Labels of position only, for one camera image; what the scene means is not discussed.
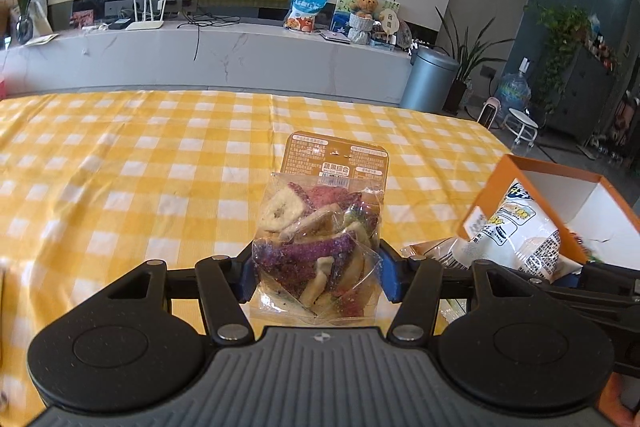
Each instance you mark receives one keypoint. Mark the blue snack bag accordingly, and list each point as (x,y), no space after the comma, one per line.
(305,9)

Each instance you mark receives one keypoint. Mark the white snack bag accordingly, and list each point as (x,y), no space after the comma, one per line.
(515,232)

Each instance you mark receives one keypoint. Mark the pink space heater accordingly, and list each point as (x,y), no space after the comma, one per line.
(490,114)

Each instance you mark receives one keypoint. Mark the white marble tv console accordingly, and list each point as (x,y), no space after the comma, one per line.
(150,57)

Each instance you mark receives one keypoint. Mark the dried fruit chips bag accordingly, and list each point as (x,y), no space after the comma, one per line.
(315,237)

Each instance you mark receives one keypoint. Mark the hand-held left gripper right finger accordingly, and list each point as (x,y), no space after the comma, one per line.
(390,274)

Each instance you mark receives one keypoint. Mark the white round stool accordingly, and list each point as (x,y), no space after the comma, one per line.
(520,122)

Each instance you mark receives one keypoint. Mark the blue-grey cabinet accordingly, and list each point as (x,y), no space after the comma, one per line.
(585,97)

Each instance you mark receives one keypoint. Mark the brown teddy bear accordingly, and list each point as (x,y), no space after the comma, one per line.
(362,9)

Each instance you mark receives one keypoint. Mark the silver trash bin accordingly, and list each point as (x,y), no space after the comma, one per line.
(427,82)

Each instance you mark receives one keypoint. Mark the white router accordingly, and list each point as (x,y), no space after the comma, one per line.
(145,24)

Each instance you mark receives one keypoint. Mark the orange cardboard box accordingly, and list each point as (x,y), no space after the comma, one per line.
(500,177)

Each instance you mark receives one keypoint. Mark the ivy plant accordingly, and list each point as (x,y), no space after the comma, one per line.
(562,32)

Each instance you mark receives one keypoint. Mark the yellow checkered tablecloth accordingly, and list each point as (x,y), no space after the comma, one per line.
(125,167)

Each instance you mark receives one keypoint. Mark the blue water jug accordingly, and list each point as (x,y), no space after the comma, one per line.
(514,89)

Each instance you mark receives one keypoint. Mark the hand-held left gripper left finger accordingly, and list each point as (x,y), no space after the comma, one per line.
(247,277)

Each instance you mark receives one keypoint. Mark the long-leaf potted plant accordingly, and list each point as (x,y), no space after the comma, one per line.
(467,57)

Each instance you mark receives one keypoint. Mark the green picture box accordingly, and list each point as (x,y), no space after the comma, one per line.
(342,7)

